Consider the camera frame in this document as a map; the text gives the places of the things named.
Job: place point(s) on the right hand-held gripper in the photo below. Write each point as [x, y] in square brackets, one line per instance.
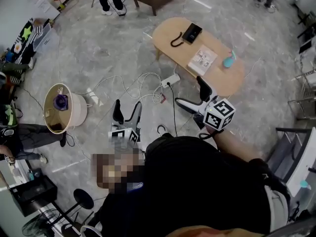
[219, 115]

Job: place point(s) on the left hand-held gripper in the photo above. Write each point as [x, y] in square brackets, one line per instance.
[119, 134]

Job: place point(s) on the magazine with cover photos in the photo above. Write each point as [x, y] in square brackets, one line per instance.
[202, 59]

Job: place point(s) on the person's right forearm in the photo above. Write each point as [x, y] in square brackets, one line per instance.
[234, 144]

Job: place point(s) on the person's left forearm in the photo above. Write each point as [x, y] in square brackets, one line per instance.
[116, 167]

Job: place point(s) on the light wooden oval table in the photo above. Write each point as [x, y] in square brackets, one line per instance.
[227, 80]

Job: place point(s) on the white power strip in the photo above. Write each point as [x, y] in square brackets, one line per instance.
[170, 80]

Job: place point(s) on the beige round tub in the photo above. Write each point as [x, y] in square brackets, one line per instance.
[79, 110]

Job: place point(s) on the purple round container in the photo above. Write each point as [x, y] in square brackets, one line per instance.
[60, 102]

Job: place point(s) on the person's black t-shirt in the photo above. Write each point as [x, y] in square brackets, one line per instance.
[197, 181]

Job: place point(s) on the black floor fan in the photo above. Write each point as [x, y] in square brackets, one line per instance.
[84, 199]

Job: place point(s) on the clear storage box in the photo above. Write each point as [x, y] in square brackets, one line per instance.
[43, 39]

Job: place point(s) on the black white striped couch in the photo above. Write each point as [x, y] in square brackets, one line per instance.
[27, 51]

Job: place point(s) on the black glass cabinet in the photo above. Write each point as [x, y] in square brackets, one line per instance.
[32, 194]

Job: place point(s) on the steel frame sink table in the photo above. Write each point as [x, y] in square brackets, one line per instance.
[308, 74]

